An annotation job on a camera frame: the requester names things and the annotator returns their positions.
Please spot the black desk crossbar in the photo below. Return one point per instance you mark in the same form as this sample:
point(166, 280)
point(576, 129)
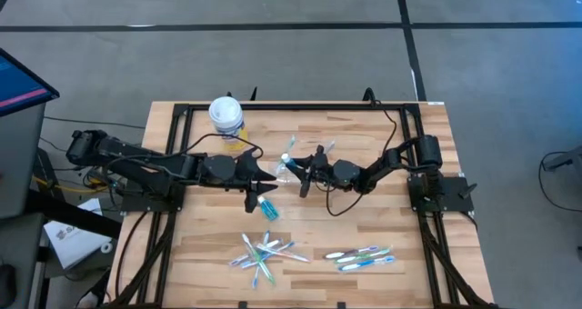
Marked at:
point(68, 213)

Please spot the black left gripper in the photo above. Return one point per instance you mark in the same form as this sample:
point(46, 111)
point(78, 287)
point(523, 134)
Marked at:
point(250, 177)

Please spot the blue mouthwash bottle white cap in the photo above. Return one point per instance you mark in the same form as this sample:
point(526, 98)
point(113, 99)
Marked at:
point(285, 157)
point(269, 210)

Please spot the black aluminium rig frame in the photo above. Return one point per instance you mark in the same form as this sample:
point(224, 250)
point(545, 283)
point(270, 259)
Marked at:
point(295, 106)

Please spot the white printed booklet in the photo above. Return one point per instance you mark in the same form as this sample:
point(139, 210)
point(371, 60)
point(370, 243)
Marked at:
point(73, 245)

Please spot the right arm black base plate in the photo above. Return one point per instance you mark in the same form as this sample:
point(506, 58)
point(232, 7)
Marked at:
point(460, 204)

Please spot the white sticker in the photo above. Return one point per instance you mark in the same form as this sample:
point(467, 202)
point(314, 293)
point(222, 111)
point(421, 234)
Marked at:
point(435, 103)

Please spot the orange toothbrush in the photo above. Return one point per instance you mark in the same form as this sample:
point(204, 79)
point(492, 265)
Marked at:
point(329, 146)
point(295, 256)

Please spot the monitor with blue screen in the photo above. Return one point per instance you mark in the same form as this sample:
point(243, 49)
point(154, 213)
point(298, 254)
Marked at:
point(18, 86)

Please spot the white tape roll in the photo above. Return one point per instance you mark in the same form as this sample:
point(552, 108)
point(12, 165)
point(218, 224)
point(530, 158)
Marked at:
point(103, 247)

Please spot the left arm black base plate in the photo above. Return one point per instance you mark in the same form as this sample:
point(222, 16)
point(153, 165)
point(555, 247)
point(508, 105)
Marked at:
point(129, 206)

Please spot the clear acrylic organizer box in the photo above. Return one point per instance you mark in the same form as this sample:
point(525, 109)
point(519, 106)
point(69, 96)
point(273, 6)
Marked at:
point(282, 177)

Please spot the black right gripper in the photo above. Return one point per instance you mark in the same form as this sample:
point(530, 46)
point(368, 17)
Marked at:
point(323, 172)

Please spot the yellow Lysol wipes canister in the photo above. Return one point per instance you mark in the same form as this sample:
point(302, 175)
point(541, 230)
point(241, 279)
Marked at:
point(226, 113)

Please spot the blue toothbrush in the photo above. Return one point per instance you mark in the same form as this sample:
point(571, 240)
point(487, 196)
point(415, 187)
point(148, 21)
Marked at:
point(256, 279)
point(364, 265)
point(286, 246)

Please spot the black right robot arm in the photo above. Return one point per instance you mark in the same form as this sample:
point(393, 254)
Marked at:
point(386, 161)

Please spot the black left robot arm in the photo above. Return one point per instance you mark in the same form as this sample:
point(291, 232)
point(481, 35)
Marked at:
point(136, 161)

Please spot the grey floor stand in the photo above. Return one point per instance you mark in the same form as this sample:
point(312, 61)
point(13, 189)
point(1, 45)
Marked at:
point(568, 160)

